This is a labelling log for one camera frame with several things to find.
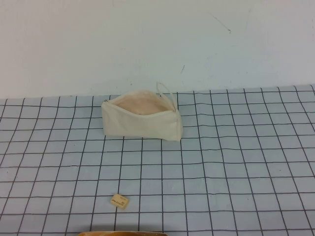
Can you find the orange-brown rounded object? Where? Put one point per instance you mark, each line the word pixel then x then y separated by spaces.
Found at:
pixel 123 233

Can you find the cream fabric pencil case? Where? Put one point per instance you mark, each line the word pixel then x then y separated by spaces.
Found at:
pixel 137 127

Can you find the blue grid tablecloth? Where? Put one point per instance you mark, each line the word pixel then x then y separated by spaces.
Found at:
pixel 221 172

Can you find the small cream eraser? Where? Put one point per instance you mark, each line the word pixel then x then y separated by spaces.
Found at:
pixel 119 198

